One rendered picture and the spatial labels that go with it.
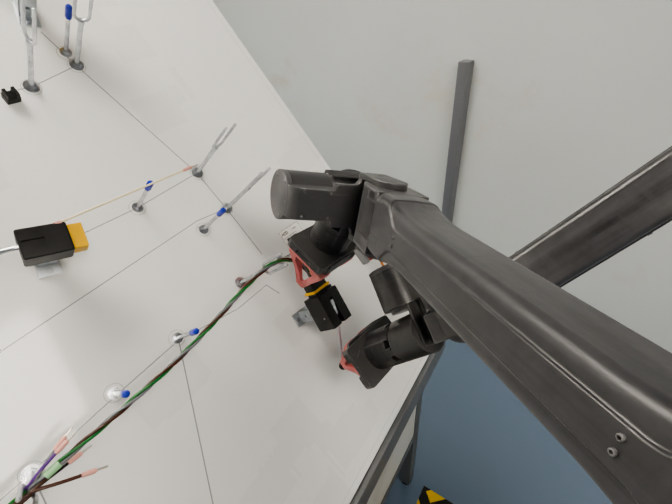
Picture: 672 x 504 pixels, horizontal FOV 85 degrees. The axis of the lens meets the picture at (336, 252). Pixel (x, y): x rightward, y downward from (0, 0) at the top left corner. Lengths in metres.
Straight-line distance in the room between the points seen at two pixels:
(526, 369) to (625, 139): 1.42
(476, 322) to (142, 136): 0.55
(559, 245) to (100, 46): 0.68
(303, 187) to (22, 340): 0.36
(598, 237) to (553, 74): 1.17
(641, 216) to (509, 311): 0.26
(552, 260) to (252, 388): 0.43
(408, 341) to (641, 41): 1.24
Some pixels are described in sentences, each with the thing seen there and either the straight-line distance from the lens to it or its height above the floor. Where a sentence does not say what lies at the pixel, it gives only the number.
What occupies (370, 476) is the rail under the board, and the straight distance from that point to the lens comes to 0.73.
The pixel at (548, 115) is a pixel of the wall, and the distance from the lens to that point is 1.60.
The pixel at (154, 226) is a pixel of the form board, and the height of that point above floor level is 1.28.
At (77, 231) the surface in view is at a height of 1.34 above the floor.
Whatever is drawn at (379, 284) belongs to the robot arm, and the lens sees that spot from 0.49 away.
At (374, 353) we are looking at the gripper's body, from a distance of 0.53.
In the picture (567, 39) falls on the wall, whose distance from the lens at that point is 1.55.
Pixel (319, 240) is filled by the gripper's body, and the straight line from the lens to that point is 0.49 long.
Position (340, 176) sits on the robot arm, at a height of 1.36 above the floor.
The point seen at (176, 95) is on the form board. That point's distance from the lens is 0.71.
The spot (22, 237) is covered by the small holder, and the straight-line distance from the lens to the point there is 0.49.
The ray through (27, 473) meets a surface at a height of 1.17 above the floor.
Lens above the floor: 1.55
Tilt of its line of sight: 37 degrees down
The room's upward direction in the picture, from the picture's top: 6 degrees counter-clockwise
